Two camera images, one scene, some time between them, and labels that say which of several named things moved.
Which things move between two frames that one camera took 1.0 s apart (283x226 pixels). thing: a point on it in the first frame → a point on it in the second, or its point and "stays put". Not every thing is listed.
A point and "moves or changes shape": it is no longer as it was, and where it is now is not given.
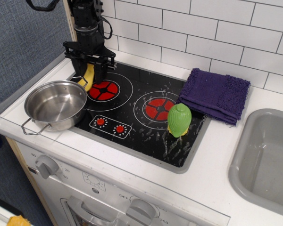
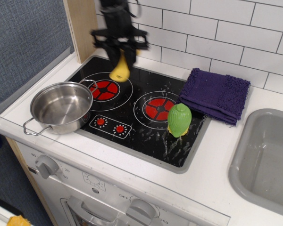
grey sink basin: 261,170 stays put
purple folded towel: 221,97 stays put
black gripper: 90,46 → 119,27
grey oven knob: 142,211 stays put
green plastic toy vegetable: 179,119 stays put
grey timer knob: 46,166 stays put
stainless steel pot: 56,105 moves or changes shape
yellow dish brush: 88,76 → 121,73
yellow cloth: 18,221 stays put
